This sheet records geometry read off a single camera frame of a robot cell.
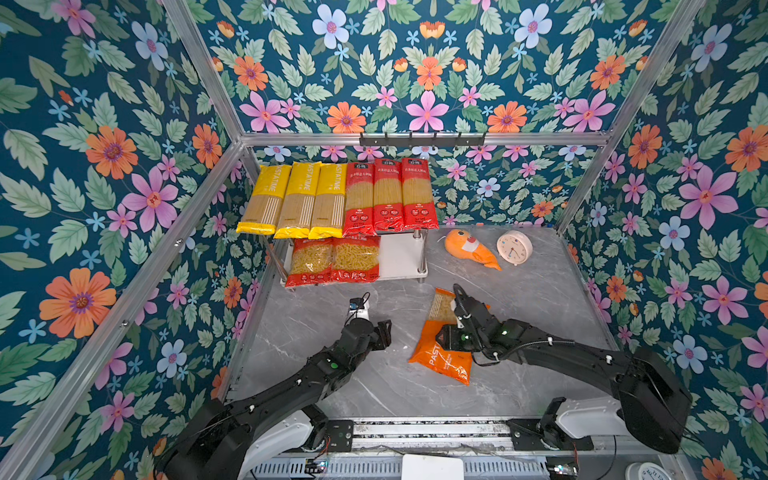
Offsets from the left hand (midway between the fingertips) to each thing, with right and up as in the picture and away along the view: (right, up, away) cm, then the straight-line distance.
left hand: (391, 319), depth 83 cm
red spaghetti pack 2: (0, +34, -6) cm, 34 cm away
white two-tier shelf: (+3, +18, +19) cm, 26 cm away
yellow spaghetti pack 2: (-24, +32, -6) cm, 41 cm away
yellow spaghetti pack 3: (-16, +32, -6) cm, 36 cm away
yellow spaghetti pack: (-32, +30, -8) cm, 44 cm away
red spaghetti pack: (-7, +27, -11) cm, 30 cm away
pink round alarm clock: (+43, +21, +22) cm, 53 cm away
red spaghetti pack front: (+8, +29, -9) cm, 31 cm away
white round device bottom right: (+58, -31, -16) cm, 68 cm away
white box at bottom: (+10, -29, -17) cm, 35 cm away
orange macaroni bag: (+11, -10, +1) cm, 15 cm away
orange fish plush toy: (+24, +22, +22) cm, 39 cm away
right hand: (+14, -5, 0) cm, 15 cm away
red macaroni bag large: (-12, +16, +13) cm, 24 cm away
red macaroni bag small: (-27, +16, +13) cm, 34 cm away
